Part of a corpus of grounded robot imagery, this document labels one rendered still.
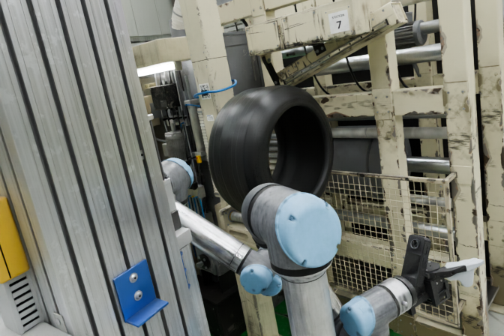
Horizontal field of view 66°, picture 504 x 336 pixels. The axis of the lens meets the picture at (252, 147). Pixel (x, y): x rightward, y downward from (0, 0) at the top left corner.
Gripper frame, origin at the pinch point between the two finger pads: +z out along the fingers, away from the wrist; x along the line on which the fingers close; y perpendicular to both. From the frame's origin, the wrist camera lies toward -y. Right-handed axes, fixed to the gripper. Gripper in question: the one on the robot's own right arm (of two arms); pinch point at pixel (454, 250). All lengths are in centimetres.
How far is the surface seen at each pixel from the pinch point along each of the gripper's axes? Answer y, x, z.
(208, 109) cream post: -52, -114, -9
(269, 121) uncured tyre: -40, -69, -3
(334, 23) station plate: -72, -61, 33
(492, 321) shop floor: 98, -71, 105
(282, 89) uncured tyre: -51, -75, 10
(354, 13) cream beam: -73, -53, 36
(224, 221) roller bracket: 2, -110, -17
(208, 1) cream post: -99, -103, 0
